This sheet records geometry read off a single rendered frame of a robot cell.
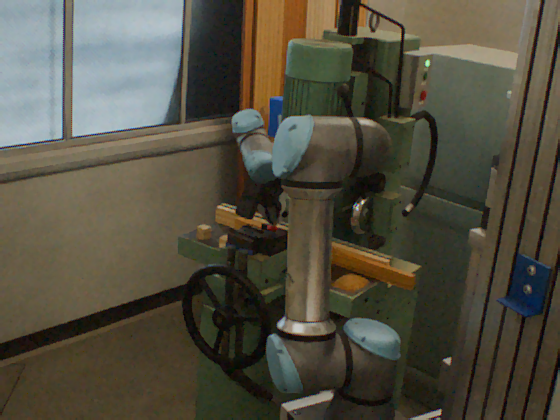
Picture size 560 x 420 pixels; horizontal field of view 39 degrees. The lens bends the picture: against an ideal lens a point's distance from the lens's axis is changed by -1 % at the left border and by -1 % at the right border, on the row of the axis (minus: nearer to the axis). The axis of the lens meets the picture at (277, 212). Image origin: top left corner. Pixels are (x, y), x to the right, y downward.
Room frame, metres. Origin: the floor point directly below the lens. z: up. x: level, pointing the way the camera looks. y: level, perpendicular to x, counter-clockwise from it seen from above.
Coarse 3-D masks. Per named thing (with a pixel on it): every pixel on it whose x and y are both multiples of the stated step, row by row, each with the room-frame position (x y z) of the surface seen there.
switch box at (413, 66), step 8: (408, 56) 2.34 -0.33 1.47; (416, 56) 2.33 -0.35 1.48; (424, 56) 2.35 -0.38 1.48; (432, 56) 2.39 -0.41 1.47; (408, 64) 2.34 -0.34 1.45; (416, 64) 2.32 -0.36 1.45; (424, 64) 2.35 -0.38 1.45; (432, 64) 2.39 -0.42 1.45; (408, 72) 2.33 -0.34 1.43; (416, 72) 2.32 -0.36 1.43; (424, 72) 2.36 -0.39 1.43; (408, 80) 2.33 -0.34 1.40; (416, 80) 2.32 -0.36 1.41; (408, 88) 2.33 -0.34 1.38; (416, 88) 2.32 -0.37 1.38; (424, 88) 2.37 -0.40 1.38; (400, 96) 2.34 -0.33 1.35; (408, 96) 2.33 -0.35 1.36; (416, 96) 2.33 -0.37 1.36; (400, 104) 2.34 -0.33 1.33; (408, 104) 2.33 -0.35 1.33; (416, 104) 2.34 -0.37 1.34; (424, 104) 2.38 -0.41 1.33
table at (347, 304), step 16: (208, 224) 2.34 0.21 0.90; (224, 224) 2.35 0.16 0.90; (192, 240) 2.20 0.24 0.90; (208, 240) 2.21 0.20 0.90; (192, 256) 2.19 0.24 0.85; (208, 256) 2.16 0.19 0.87; (336, 272) 2.06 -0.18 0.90; (352, 272) 2.07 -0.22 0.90; (272, 288) 1.98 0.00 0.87; (336, 288) 1.95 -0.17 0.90; (368, 288) 1.97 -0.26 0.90; (384, 288) 2.05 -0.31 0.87; (336, 304) 1.92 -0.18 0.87; (352, 304) 1.90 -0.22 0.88; (368, 304) 1.98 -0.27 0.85
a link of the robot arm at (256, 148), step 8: (248, 136) 1.86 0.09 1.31; (256, 136) 1.85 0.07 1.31; (264, 136) 1.86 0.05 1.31; (240, 144) 1.87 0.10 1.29; (248, 144) 1.83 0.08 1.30; (256, 144) 1.82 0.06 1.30; (264, 144) 1.83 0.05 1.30; (272, 144) 1.83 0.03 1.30; (248, 152) 1.81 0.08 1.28; (256, 152) 1.80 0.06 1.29; (264, 152) 1.80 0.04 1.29; (248, 160) 1.79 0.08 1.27; (256, 160) 1.78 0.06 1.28; (264, 160) 1.77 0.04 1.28; (248, 168) 1.78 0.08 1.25; (256, 168) 1.77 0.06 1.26; (264, 168) 1.78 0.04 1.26; (256, 176) 1.78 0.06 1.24; (264, 176) 1.79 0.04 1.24; (272, 176) 1.79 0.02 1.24
